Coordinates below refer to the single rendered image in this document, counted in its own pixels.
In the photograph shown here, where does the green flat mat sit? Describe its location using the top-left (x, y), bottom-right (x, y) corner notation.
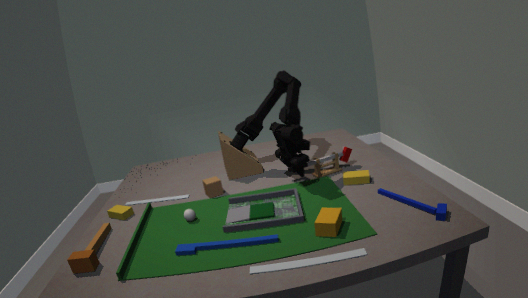
top-left (122, 175), bottom-right (378, 281)

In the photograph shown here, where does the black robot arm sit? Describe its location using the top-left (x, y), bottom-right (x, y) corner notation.
top-left (229, 70), bottom-right (310, 153)

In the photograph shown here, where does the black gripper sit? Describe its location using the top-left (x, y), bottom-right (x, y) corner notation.
top-left (275, 142), bottom-right (310, 178)

